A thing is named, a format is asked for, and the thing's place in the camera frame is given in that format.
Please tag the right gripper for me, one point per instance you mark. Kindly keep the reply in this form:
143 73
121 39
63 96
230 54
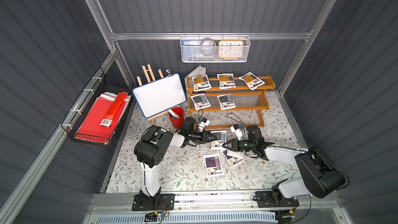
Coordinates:
237 144

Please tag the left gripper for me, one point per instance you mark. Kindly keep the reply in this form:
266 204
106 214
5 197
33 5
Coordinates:
203 136

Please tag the white coffee bag face-down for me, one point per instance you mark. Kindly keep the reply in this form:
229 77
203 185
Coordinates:
221 138

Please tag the dark blue coffee bag under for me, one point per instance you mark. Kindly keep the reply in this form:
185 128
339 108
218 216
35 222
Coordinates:
200 101

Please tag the dark blue coffee bag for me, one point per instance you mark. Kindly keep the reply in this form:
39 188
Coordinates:
226 102

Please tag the yellow coffee bag top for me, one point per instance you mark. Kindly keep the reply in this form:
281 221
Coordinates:
201 83

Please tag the yellow coffee bag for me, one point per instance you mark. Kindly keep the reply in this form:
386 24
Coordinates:
252 81
226 81
201 83

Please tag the yellow coffee bag front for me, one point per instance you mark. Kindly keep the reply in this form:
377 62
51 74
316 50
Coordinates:
252 81

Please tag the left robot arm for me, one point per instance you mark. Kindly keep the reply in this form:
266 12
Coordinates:
153 145

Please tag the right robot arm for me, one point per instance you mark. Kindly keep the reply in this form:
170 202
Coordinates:
319 176

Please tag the purple coffee bag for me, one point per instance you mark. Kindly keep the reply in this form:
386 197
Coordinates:
213 165
233 158

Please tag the wooden two-tier shelf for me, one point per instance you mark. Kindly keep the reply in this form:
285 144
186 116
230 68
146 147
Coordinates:
239 98

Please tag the red cup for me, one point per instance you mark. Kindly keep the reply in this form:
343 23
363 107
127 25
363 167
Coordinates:
176 116

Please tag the wooden easel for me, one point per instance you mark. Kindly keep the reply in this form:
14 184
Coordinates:
150 77

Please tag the red long box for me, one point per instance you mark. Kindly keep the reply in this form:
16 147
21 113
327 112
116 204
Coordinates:
112 112

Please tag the blue box in basket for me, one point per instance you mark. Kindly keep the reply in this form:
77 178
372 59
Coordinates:
191 42

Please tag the yellow square clock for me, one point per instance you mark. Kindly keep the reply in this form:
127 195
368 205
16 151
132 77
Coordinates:
230 49

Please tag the round grey tape roll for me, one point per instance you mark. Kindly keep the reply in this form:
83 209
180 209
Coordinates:
207 47

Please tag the red folder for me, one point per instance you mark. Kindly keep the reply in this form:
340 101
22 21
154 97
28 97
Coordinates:
90 130

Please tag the whiteboard with blue frame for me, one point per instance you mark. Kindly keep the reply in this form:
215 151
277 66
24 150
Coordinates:
160 95

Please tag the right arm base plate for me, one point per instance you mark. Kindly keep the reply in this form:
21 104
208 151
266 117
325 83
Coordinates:
274 199

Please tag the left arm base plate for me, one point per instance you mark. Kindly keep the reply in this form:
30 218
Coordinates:
159 202

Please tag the white wire wall basket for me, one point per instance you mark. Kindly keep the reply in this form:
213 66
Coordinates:
191 54

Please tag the black wire side basket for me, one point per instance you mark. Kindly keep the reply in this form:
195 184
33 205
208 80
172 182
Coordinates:
98 85

